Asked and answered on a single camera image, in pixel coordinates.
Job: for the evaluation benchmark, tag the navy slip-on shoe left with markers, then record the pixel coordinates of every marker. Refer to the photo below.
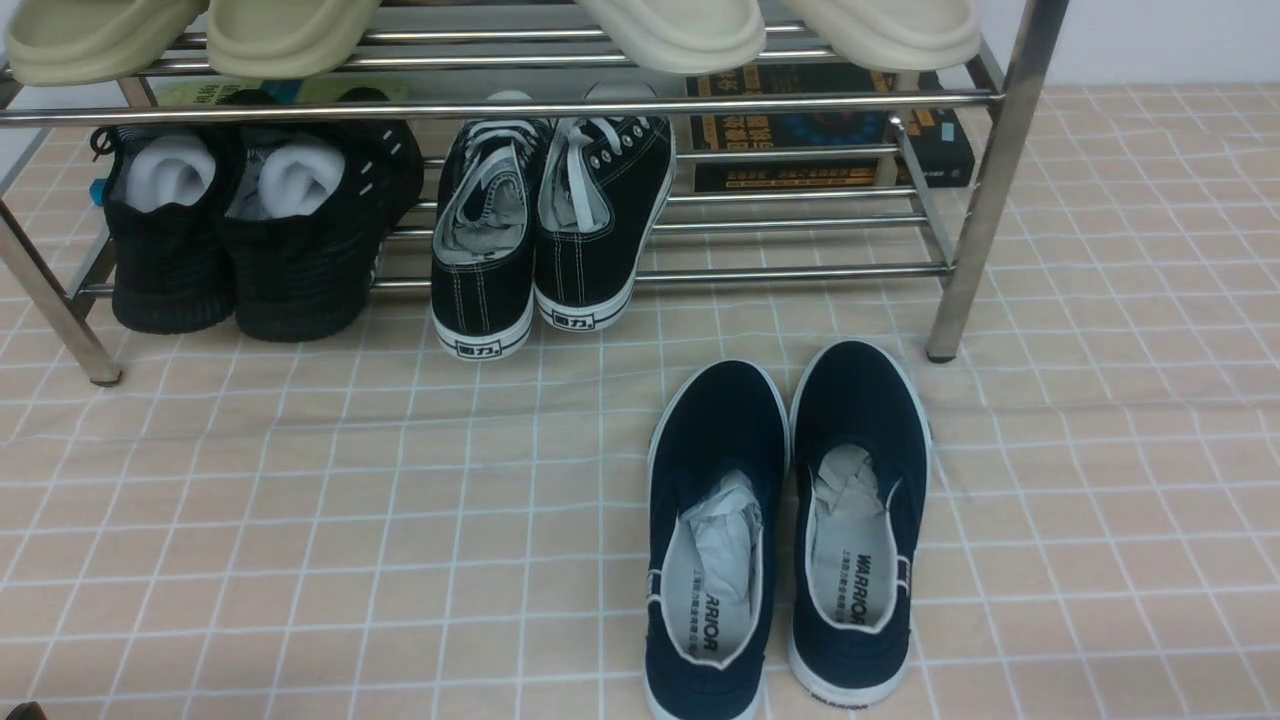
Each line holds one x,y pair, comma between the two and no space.
716,467

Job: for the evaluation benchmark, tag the stainless steel shoe rack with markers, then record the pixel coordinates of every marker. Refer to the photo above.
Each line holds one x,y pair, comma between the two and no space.
1010,96

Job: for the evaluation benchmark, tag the black book with orange text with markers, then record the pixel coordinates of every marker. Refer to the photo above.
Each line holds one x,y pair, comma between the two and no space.
813,143

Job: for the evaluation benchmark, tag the black knit sneaker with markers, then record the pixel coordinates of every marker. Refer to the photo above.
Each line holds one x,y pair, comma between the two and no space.
313,206
167,189

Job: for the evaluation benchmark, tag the navy slip-on shoe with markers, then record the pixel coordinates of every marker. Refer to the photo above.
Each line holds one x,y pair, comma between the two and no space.
862,459
716,467

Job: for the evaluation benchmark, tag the black canvas sneaker right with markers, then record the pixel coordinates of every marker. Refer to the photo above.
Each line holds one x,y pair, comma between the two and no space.
605,184

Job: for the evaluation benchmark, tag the black canvas sneaker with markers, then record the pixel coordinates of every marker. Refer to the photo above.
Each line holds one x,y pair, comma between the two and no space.
483,245
605,184

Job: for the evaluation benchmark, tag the cream slipper far right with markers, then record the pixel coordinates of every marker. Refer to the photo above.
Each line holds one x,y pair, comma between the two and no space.
895,36

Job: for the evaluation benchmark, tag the beige slipper far left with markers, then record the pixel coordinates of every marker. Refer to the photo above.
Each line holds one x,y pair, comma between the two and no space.
70,43

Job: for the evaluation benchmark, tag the checkered beige tablecloth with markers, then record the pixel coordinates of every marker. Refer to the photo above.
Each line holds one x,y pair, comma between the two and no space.
367,528

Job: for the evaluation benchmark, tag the navy slip-on shoe right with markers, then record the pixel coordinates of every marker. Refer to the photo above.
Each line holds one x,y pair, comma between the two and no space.
862,459

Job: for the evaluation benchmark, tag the cream slipper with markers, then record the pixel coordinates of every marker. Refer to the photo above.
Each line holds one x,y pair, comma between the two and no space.
895,36
682,38

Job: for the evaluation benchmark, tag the beige slipper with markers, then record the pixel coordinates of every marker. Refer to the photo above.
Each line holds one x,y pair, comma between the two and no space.
70,43
284,39

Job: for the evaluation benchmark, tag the black canvas sneaker left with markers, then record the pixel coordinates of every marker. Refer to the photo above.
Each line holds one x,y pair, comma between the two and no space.
483,245

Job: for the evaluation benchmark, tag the green and blue book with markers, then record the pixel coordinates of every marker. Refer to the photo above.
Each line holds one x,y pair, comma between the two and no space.
207,91

